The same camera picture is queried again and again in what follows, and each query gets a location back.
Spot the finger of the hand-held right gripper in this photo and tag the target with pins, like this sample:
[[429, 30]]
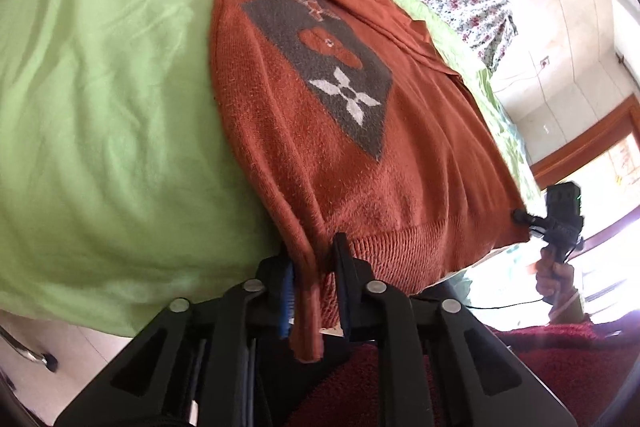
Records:
[[522, 217]]

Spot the metal chair leg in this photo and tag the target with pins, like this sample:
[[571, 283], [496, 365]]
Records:
[[30, 354]]

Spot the wooden door frame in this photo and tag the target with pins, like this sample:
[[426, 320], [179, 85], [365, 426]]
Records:
[[590, 142]]

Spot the dark red clothing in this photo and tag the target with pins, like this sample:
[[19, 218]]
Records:
[[550, 357]]

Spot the wall socket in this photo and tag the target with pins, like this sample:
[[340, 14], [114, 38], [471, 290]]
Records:
[[544, 62]]

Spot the person's right hand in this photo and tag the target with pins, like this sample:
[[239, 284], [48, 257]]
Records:
[[560, 283]]

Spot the rust orange knit sweater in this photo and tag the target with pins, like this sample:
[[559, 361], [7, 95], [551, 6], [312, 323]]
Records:
[[325, 132]]

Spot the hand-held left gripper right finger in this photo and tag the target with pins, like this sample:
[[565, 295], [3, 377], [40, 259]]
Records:
[[351, 289]]

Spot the light green bed sheet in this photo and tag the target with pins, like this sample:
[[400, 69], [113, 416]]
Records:
[[100, 107]]

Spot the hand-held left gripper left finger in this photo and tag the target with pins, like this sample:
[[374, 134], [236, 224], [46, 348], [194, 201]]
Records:
[[286, 303]]

